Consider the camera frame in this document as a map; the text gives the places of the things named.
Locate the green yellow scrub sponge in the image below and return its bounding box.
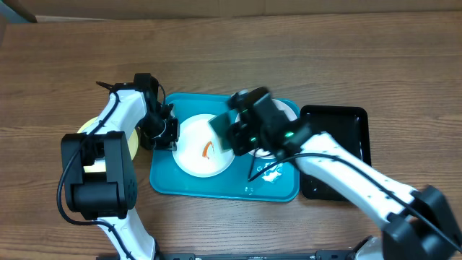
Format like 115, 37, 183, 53
209, 112, 233, 151

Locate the white plate with ketchup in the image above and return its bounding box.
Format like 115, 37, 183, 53
173, 114, 235, 178

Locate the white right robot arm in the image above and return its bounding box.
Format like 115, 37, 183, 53
227, 87, 461, 259

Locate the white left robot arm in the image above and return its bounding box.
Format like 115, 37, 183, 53
56, 73, 180, 259

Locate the white plate on tray right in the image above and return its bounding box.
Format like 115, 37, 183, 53
227, 88, 297, 158

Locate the black plastic water tray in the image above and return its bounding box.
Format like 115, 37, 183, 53
300, 105, 372, 201

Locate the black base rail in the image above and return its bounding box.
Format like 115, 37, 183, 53
155, 250, 354, 260

